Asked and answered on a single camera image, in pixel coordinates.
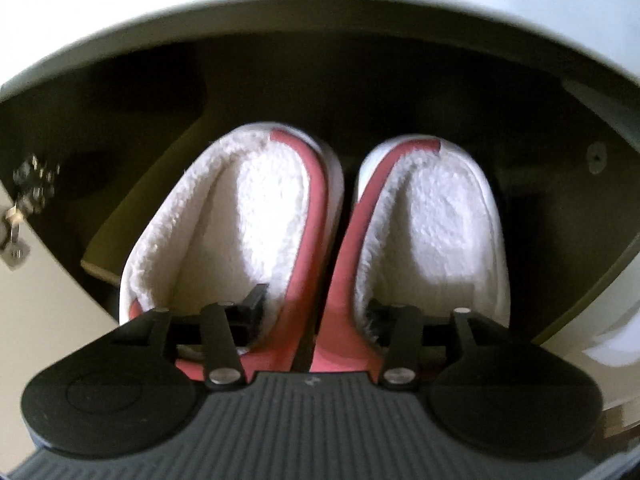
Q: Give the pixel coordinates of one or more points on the white cabinet door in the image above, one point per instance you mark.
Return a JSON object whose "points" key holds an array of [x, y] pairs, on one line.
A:
{"points": [[45, 315]]}

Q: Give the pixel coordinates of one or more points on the red grey slipper front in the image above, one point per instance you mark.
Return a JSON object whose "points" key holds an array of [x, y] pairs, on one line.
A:
{"points": [[424, 232]]}

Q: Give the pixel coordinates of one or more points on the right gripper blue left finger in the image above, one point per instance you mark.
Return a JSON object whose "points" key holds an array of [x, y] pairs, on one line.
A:
{"points": [[226, 327]]}

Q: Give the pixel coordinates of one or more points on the metal upper door hinge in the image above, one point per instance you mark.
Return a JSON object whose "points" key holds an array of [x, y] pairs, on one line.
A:
{"points": [[35, 182]]}

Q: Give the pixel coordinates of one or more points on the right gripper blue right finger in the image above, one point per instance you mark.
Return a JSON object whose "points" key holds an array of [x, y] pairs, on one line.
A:
{"points": [[398, 332]]}

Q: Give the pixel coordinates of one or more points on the red grey slipper back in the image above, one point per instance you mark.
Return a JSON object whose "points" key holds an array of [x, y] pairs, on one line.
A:
{"points": [[258, 207]]}

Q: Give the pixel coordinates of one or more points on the red grey slipper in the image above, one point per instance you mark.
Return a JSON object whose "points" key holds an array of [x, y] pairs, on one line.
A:
{"points": [[258, 207], [424, 232]]}

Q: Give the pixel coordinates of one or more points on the dark shoe cabinet shelves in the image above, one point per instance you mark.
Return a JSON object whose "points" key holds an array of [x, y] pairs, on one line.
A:
{"points": [[555, 129]]}

